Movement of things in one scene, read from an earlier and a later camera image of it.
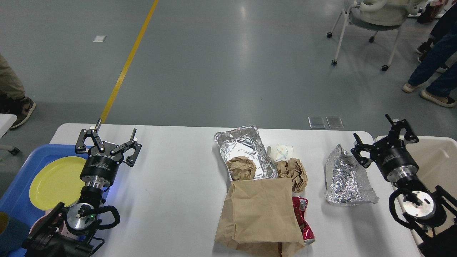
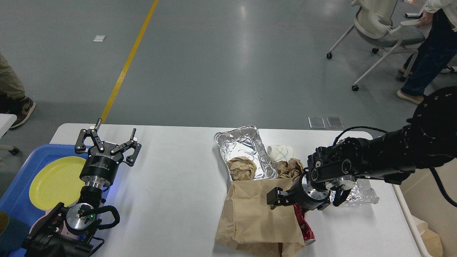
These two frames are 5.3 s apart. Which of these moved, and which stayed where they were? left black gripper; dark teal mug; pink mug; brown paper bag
Moved: left black gripper
Stayed: brown paper bag; pink mug; dark teal mug
